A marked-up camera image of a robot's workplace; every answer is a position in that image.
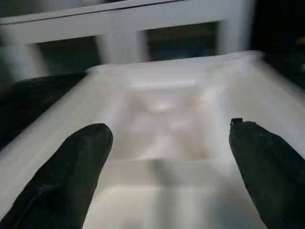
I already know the white glass-door cabinet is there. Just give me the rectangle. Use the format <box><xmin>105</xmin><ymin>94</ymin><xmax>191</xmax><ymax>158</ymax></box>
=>
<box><xmin>0</xmin><ymin>0</ymin><xmax>257</xmax><ymax>81</ymax></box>

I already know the white plastic table top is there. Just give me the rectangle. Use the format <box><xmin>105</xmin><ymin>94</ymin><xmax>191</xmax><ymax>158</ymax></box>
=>
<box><xmin>0</xmin><ymin>49</ymin><xmax>305</xmax><ymax>229</ymax></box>

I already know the black plastic mat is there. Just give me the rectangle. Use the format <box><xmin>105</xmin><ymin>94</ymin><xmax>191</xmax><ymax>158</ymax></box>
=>
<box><xmin>0</xmin><ymin>51</ymin><xmax>305</xmax><ymax>151</ymax></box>

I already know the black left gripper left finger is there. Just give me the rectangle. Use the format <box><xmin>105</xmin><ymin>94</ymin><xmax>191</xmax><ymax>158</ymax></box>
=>
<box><xmin>0</xmin><ymin>123</ymin><xmax>114</xmax><ymax>229</ymax></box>

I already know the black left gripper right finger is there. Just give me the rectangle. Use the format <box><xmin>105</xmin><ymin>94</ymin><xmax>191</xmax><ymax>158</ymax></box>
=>
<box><xmin>228</xmin><ymin>117</ymin><xmax>305</xmax><ymax>229</ymax></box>

